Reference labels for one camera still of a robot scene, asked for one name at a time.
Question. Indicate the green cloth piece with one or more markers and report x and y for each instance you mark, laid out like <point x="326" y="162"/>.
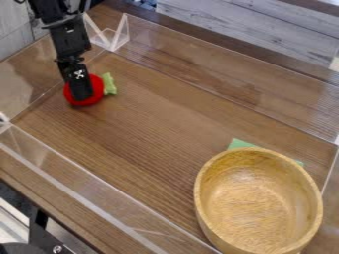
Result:
<point x="242" y="144"/>

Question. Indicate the wooden oval bowl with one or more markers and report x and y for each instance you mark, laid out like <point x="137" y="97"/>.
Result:
<point x="258" y="203"/>

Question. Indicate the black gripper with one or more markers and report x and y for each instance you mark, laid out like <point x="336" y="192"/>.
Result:
<point x="66" y="25"/>

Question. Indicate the black metal table mount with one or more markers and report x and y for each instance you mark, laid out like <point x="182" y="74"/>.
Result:
<point x="42" y="238"/>

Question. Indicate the clear acrylic corner bracket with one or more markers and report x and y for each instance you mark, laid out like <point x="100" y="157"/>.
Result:
<point x="108" y="38"/>

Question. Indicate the clear acrylic tray wall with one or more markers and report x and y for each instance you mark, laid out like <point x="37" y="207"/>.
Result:
<point x="112" y="168"/>

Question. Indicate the red plush tomato toy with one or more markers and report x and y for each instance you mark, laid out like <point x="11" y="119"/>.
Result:
<point x="104" y="87"/>

